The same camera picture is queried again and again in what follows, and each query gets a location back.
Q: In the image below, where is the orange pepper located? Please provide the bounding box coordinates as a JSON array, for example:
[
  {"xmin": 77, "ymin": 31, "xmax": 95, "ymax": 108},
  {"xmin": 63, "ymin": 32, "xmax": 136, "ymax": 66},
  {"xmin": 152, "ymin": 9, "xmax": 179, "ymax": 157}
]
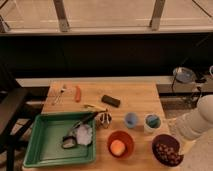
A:
[{"xmin": 75, "ymin": 86, "xmax": 81, "ymax": 102}]

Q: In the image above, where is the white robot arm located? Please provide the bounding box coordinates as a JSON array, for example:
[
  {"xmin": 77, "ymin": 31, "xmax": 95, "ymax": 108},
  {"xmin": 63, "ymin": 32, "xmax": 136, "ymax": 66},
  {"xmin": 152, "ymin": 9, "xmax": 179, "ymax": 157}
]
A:
[{"xmin": 175, "ymin": 95, "xmax": 213, "ymax": 171}]

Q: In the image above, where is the blue plastic cup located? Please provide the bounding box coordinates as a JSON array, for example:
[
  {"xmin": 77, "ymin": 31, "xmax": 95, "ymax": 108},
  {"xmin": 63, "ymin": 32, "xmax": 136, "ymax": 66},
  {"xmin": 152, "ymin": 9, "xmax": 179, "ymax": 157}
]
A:
[{"xmin": 124, "ymin": 113, "xmax": 138, "ymax": 129}]

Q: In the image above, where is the white cup with teal object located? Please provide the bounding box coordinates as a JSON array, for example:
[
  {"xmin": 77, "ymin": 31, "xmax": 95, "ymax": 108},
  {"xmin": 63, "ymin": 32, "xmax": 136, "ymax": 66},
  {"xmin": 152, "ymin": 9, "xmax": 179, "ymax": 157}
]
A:
[{"xmin": 144, "ymin": 114, "xmax": 161, "ymax": 133}]

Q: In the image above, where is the black rectangular block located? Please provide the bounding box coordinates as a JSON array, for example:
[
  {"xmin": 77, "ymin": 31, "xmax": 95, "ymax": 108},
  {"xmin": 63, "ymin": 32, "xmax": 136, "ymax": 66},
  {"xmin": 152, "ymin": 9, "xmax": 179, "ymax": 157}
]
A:
[{"xmin": 101, "ymin": 95, "xmax": 120, "ymax": 107}]

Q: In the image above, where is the metal fork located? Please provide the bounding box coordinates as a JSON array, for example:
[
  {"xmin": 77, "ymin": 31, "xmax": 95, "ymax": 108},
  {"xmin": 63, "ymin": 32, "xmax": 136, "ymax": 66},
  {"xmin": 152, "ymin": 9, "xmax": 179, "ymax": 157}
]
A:
[{"xmin": 52, "ymin": 85, "xmax": 66, "ymax": 105}]

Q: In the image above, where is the white crumpled cloth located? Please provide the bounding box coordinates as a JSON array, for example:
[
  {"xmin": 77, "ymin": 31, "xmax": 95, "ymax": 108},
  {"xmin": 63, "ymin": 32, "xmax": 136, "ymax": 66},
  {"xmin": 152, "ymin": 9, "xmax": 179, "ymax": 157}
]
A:
[{"xmin": 76, "ymin": 124, "xmax": 93, "ymax": 146}]

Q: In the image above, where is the orange ball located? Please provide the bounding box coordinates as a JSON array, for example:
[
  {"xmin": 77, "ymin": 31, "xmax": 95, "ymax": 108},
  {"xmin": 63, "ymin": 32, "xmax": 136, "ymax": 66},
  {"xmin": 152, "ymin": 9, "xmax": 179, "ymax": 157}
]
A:
[{"xmin": 110, "ymin": 140, "xmax": 126, "ymax": 156}]

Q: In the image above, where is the orange bowl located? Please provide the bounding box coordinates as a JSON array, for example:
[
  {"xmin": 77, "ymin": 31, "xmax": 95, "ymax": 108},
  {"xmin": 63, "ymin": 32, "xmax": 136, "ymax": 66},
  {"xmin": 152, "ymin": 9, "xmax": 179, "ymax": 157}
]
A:
[{"xmin": 107, "ymin": 131, "xmax": 134, "ymax": 159}]

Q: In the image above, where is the black white small object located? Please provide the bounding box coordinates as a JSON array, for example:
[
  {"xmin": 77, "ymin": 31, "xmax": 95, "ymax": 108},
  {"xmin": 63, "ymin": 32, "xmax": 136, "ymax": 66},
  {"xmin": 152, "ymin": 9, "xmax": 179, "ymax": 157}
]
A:
[{"xmin": 62, "ymin": 136, "xmax": 77, "ymax": 149}]

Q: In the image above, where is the blue metal pan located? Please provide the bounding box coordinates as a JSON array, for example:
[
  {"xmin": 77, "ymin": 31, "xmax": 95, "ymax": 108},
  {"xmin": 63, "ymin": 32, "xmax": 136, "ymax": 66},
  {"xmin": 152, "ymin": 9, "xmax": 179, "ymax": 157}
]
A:
[{"xmin": 173, "ymin": 67, "xmax": 196, "ymax": 83}]

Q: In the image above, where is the dark brown bowl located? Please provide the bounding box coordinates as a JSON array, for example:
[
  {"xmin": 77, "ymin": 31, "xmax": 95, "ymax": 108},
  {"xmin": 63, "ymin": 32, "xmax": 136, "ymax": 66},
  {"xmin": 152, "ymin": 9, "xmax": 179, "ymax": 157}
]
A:
[{"xmin": 152, "ymin": 134, "xmax": 184, "ymax": 167}]

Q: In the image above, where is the green plastic tray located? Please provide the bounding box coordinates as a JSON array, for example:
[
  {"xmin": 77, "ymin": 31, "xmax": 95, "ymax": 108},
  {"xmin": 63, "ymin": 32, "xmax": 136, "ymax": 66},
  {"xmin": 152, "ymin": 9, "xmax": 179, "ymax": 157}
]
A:
[{"xmin": 24, "ymin": 112, "xmax": 96, "ymax": 168}]

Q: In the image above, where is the black chair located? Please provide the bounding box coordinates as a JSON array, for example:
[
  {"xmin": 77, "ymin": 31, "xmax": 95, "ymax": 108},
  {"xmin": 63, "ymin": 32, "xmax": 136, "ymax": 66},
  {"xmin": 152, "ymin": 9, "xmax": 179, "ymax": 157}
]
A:
[{"xmin": 0, "ymin": 66, "xmax": 34, "ymax": 171}]

